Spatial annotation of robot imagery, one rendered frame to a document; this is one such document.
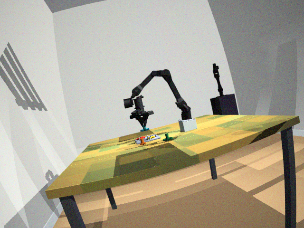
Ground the green gear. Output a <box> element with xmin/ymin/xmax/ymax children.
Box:
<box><xmin>163</xmin><ymin>133</ymin><xmax>173</xmax><ymax>141</ymax></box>

